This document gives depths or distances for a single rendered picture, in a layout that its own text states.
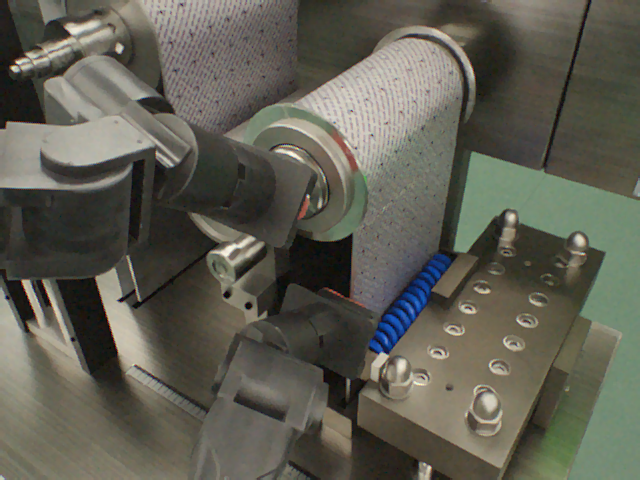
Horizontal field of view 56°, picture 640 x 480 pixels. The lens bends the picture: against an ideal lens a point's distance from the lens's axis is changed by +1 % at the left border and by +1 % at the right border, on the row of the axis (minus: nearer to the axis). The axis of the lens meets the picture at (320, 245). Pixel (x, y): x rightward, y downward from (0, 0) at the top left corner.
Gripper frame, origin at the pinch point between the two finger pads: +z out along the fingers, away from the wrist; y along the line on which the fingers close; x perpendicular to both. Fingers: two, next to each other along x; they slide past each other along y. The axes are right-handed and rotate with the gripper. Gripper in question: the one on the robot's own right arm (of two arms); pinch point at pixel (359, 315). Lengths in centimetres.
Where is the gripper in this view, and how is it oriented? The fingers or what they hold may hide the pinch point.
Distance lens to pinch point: 69.2
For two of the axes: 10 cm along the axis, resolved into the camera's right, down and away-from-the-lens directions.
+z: 4.8, -0.7, 8.7
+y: 8.3, 3.5, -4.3
